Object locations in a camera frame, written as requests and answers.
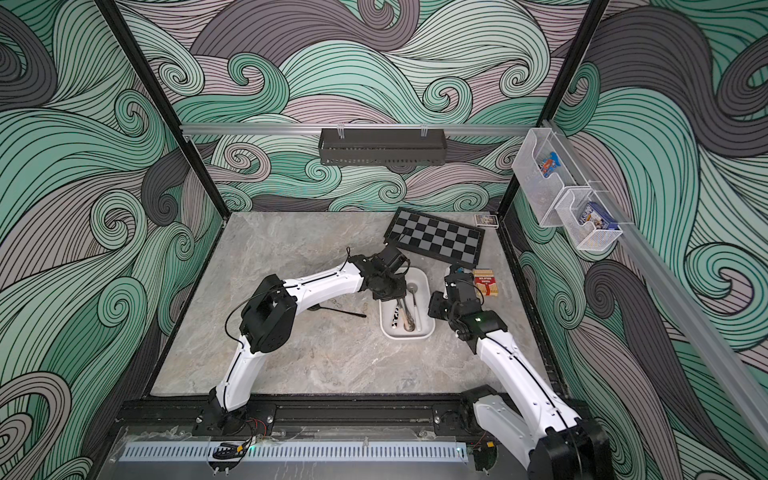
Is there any clear wall bin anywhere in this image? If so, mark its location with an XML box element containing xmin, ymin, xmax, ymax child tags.
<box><xmin>555</xmin><ymin>187</ymin><xmax>623</xmax><ymax>253</ymax></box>
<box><xmin>513</xmin><ymin>128</ymin><xmax>589</xmax><ymax>227</ymax></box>

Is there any clear wall bin upper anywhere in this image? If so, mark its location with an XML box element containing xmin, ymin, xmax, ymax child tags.
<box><xmin>513</xmin><ymin>128</ymin><xmax>589</xmax><ymax>227</ymax></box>

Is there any aluminium wall rail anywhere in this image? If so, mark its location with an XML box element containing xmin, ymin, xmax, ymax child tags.
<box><xmin>541</xmin><ymin>120</ymin><xmax>767</xmax><ymax>447</ymax></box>
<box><xmin>179</xmin><ymin>122</ymin><xmax>538</xmax><ymax>138</ymax></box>

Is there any clear wall bin lower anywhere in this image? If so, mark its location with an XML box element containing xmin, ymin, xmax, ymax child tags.
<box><xmin>555</xmin><ymin>187</ymin><xmax>623</xmax><ymax>253</ymax></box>

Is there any black corner frame post right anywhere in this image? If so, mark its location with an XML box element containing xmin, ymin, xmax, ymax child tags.
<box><xmin>495</xmin><ymin>0</ymin><xmax>613</xmax><ymax>218</ymax></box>

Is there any blue card pack in bin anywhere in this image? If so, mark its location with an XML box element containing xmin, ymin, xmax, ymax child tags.
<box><xmin>579</xmin><ymin>201</ymin><xmax>619</xmax><ymax>230</ymax></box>

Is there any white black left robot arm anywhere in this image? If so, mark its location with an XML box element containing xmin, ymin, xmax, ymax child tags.
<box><xmin>195</xmin><ymin>245</ymin><xmax>410</xmax><ymax>435</ymax></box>

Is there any aluminium right wall rail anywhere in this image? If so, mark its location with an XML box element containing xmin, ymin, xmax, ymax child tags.
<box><xmin>541</xmin><ymin>120</ymin><xmax>767</xmax><ymax>447</ymax></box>

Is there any aluminium back wall rail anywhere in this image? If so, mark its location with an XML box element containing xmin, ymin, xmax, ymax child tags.
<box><xmin>179</xmin><ymin>122</ymin><xmax>538</xmax><ymax>138</ymax></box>

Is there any white plastic storage box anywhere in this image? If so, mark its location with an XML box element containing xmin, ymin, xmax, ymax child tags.
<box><xmin>378</xmin><ymin>268</ymin><xmax>435</xmax><ymax>341</ymax></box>

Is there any black corner frame post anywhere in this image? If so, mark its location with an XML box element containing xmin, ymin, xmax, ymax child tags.
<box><xmin>94</xmin><ymin>0</ymin><xmax>231</xmax><ymax>221</ymax></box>
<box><xmin>495</xmin><ymin>0</ymin><xmax>613</xmax><ymax>218</ymax></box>

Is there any red Texas Hold'em card box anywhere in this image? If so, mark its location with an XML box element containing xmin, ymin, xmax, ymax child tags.
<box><xmin>473</xmin><ymin>269</ymin><xmax>499</xmax><ymax>297</ymax></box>

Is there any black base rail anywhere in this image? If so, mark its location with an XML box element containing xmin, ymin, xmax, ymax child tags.
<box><xmin>116</xmin><ymin>386</ymin><xmax>496</xmax><ymax>439</ymax></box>

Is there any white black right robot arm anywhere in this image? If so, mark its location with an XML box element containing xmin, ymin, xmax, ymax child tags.
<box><xmin>428</xmin><ymin>265</ymin><xmax>615</xmax><ymax>479</ymax></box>

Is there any black perforated wall tray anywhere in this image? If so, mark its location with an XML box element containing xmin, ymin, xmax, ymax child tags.
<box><xmin>318</xmin><ymin>128</ymin><xmax>448</xmax><ymax>167</ymax></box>

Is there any white slotted cable duct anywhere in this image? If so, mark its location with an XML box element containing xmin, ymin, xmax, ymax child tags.
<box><xmin>118</xmin><ymin>440</ymin><xmax>468</xmax><ymax>464</ymax></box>

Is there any black corner frame post left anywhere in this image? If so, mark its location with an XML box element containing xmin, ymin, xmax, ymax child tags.
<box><xmin>94</xmin><ymin>0</ymin><xmax>231</xmax><ymax>221</ymax></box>

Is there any blue red toy in bin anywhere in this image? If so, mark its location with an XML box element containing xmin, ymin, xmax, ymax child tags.
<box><xmin>539</xmin><ymin>151</ymin><xmax>562</xmax><ymax>178</ymax></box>

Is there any black spoon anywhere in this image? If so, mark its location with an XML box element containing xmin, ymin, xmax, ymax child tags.
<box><xmin>307</xmin><ymin>304</ymin><xmax>367</xmax><ymax>318</ymax></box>

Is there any black grey chessboard box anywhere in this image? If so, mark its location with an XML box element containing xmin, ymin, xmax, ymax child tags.
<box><xmin>384</xmin><ymin>207</ymin><xmax>484</xmax><ymax>269</ymax></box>

